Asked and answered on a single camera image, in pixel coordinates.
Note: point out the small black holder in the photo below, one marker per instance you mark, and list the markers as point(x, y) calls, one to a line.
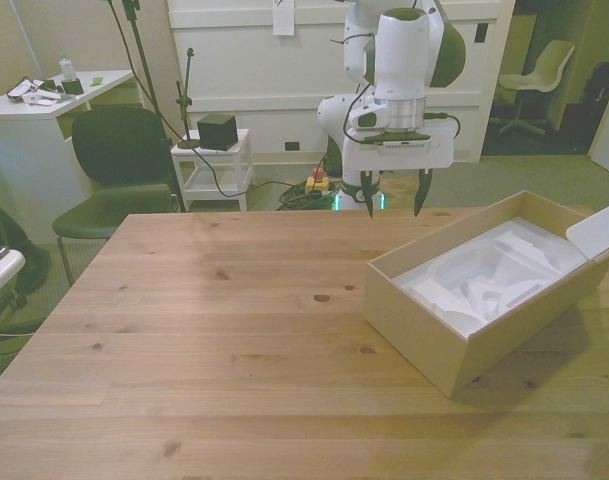
point(72, 86)

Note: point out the black backpack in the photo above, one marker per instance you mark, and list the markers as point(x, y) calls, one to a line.
point(599, 100)

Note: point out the black wall outlet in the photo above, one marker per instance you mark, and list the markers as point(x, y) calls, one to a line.
point(292, 146)

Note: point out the white foam insert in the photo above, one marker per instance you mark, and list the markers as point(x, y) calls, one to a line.
point(489, 280)

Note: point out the black microphone stand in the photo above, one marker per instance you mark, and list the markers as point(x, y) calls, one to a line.
point(186, 100)

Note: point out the clear plastic bottle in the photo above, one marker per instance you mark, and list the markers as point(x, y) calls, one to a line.
point(67, 65)

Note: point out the white gadgets pile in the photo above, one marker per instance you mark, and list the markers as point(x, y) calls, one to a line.
point(34, 92)

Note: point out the white wall cabinet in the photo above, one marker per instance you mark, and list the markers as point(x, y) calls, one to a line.
point(264, 80)

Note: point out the white swivel chair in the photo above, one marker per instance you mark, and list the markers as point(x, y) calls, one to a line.
point(539, 70)

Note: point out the black cube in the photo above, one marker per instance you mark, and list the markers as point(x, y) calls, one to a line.
point(215, 132)

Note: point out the white desk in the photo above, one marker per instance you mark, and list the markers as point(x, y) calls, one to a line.
point(29, 145)

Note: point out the yellow emergency stop button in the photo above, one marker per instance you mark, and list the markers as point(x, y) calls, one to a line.
point(317, 180)

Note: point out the white box lid flap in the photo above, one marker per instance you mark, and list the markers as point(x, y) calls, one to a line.
point(596, 232)

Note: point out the white paper sheet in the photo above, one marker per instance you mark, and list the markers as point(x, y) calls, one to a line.
point(283, 17)

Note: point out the white side table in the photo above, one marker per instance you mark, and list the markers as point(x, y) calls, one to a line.
point(211, 155)

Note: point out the green sticky note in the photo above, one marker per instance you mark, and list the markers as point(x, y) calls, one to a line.
point(97, 80)

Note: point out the black office chair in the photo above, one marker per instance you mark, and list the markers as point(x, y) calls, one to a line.
point(114, 150)

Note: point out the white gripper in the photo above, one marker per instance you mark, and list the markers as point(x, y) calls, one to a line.
point(399, 159)

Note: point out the tan cardboard box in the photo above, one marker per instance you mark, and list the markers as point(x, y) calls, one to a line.
point(509, 325)

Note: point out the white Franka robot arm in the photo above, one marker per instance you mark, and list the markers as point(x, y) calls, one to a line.
point(399, 60)

